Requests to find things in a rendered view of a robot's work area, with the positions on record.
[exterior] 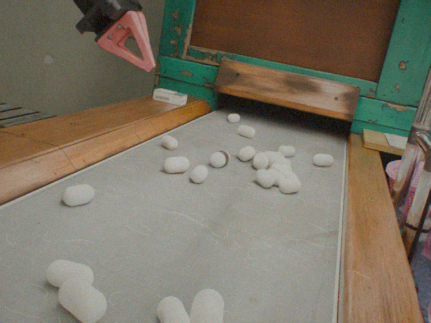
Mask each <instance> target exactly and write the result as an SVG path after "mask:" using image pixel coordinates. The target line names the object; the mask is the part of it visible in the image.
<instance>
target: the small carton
mask: <svg viewBox="0 0 431 323"><path fill-rule="evenodd" d="M153 99H154V100H157V101H162V102H165V103H171V104H175V105H179V106H181V105H183V104H186V101H187V94H183V93H179V92H174V91H170V90H165V89H162V88H159V89H156V90H154V93H153Z"/></svg>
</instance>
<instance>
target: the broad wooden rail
mask: <svg viewBox="0 0 431 323"><path fill-rule="evenodd" d="M212 112H213V110H212V109H211V107H210V105H209V104H208V102H207V100H205V99H204V98H200V97H194V96H191V95H187V101H186V104H183V105H181V106H179V105H175V104H171V103H165V102H162V101H157V100H154V99H153V95H149V96H146V97H140V98H137V99H132V100H128V101H123V102H120V103H114V104H109V105H106V106H100V107H97V108H91V109H88V110H83V111H80V112H74V113H69V114H65V115H60V116H57V117H51V118H48V119H43V120H38V121H34V122H29V123H25V124H20V125H17V126H12V127H8V128H3V129H0V206H2V205H4V204H6V203H9V202H11V201H14V200H16V199H18V198H20V197H22V196H24V195H27V194H29V193H32V192H34V191H36V190H38V189H40V188H43V187H45V186H47V185H50V184H51V183H54V182H56V181H58V180H61V179H63V178H66V177H67V176H70V175H72V174H74V173H76V172H79V171H81V170H83V169H86V168H87V167H90V166H92V165H95V164H97V163H99V162H101V161H103V160H106V159H108V158H110V157H113V156H115V155H116V154H119V153H121V152H124V151H126V150H128V149H131V148H132V147H135V146H137V145H139V144H142V143H144V142H147V141H148V140H151V139H153V138H155V137H158V136H160V135H162V134H164V133H167V132H168V131H171V130H173V129H176V128H178V127H180V126H182V125H184V124H187V123H189V122H191V121H194V120H196V119H198V118H200V117H202V116H205V115H207V114H209V113H212Z"/></svg>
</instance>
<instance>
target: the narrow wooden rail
mask: <svg viewBox="0 0 431 323"><path fill-rule="evenodd" d="M337 323H424V322H423V317H422V314H421V310H420V307H419V301H418V296H417V293H416V288H415V286H414V281H413V278H412V274H411V271H410V267H409V262H408V259H407V255H406V252H405V248H404V245H403V242H402V239H401V236H400V231H399V227H398V221H397V218H396V214H395V210H394V206H393V202H392V199H391V195H390V191H389V187H388V184H387V180H386V177H385V172H384V168H383V165H382V161H381V158H380V153H379V151H377V150H374V149H368V148H365V147H364V146H363V140H362V134H360V133H355V132H352V131H351V132H350V133H349V135H348V140H347V143H346V165H345V177H344V199H343V211H342V233H341V255H340V267H339V290H338V301H337Z"/></svg>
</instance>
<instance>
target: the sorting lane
mask: <svg viewBox="0 0 431 323"><path fill-rule="evenodd" d="M228 116H229V115H227V114H223V113H219V112H216V111H214V112H212V113H209V114H207V115H205V116H202V117H200V118H198V119H196V120H194V121H191V122H189V123H187V124H184V125H182V126H180V127H178V128H176V129H173V130H171V131H168V132H167V133H164V134H162V135H160V136H158V137H155V138H153V139H151V140H148V141H147V142H144V143H142V144H139V145H137V146H135V147H132V148H131V149H128V150H126V151H124V152H121V153H119V154H116V155H115V156H113V157H110V158H108V159H106V160H103V161H101V162H99V163H97V164H95V165H92V166H90V167H87V168H86V169H83V170H81V171H79V172H76V173H74V174H72V175H70V176H67V177H66V178H63V179H61V180H58V181H56V182H54V183H51V184H50V185H47V186H45V187H43V188H40V189H38V190H36V191H34V192H32V193H29V194H27V195H24V196H22V197H20V198H18V199H16V200H14V201H11V202H9V203H6V204H4V205H2V206H0V323H84V322H81V321H80V320H78V319H77V318H76V317H75V316H74V315H73V314H72V313H71V312H70V311H68V310H67V309H65V308H64V307H63V306H62V305H61V304H60V301H59V299H58V292H59V289H60V287H57V286H54V285H52V284H51V283H50V282H49V281H48V280H47V276H46V272H47V268H48V266H50V264H52V262H54V261H56V260H67V261H72V262H75V263H80V264H84V265H86V266H88V267H89V268H90V269H91V270H92V272H93V275H94V280H93V282H92V284H91V285H92V286H93V287H94V288H95V289H97V290H99V291H100V292H101V293H102V294H103V295H104V297H105V299H106V311H105V314H104V315H103V316H102V317H101V318H100V319H99V320H98V321H96V322H93V323H161V322H160V320H159V318H158V315H157V312H156V311H157V307H158V304H159V302H160V301H161V300H162V299H164V298H165V297H170V296H172V297H176V298H178V299H179V300H181V302H182V303H183V306H184V308H185V311H186V312H187V314H188V316H190V312H191V308H192V303H193V300H194V298H195V296H196V294H197V293H198V292H200V291H202V290H204V289H213V290H215V291H217V292H218V293H219V294H220V295H221V297H222V298H223V301H224V310H223V323H337V301H338V290H339V267H340V255H341V233H342V211H343V199H344V177H345V165H346V143H347V141H345V142H344V141H340V140H336V139H332V138H327V137H322V136H319V135H313V134H310V133H305V132H302V131H296V130H293V129H288V128H283V127H280V126H274V125H271V124H266V123H263V122H257V121H254V120H249V119H244V118H240V119H239V121H238V122H234V123H230V122H228V119H227V118H228ZM241 125H245V126H249V127H251V128H253V129H254V130H255V136H254V137H252V138H247V137H244V136H241V135H239V134H238V131H237V130H238V127H239V126H241ZM166 135H169V136H171V137H173V138H175V139H176V140H177V142H178V146H177V148H176V149H173V150H170V149H168V148H166V147H164V146H163V145H162V137H164V136H166ZM283 145H284V146H292V147H293V148H294V149H295V154H294V155H293V156H291V157H289V156H284V158H286V159H288V160H289V161H290V163H291V169H292V173H294V174H295V175H296V176H297V179H298V180H299V181H300V183H301V187H300V189H299V190H298V191H297V192H291V193H283V192H282V191H281V190H280V188H279V186H275V185H272V186H271V187H268V188H266V187H263V186H262V185H261V184H260V183H259V182H258V181H257V180H256V179H255V174H256V172H257V171H258V170H257V169H256V168H255V167H254V165H253V158H252V159H250V160H249V161H242V160H241V159H240V158H239V151H240V150H241V149H242V148H245V147H247V146H251V147H253V148H254V149H255V155H256V154H257V153H264V152H266V151H272V152H278V148H279V147H280V146H283ZM221 150H223V151H227V152H228V153H229V155H230V161H229V162H228V164H227V165H225V166H222V167H214V166H212V164H211V163H210V157H211V155H212V154H213V153H214V152H217V151H221ZM316 154H329V155H330V156H332V158H333V160H334V161H333V164H331V166H329V167H325V166H317V165H315V164H314V162H313V157H314V156H315V155H316ZM179 156H183V157H186V159H188V161H189V168H188V169H187V170H186V171H185V172H176V173H168V172H167V171H166V170H165V169H164V162H165V160H166V159H167V158H170V157H179ZM198 165H203V166H205V167H206V168H207V170H208V175H207V177H206V178H205V180H204V181H203V182H201V183H195V182H193V180H192V179H191V172H192V171H193V170H194V169H195V168H196V167H197V166H198ZM83 184H86V185H90V186H91V187H92V188H93V189H94V198H93V200H91V201H90V202H89V203H85V204H79V205H76V206H69V205H67V204H66V203H65V202H64V201H63V192H64V191H65V189H66V188H69V187H70V186H77V185H83Z"/></svg>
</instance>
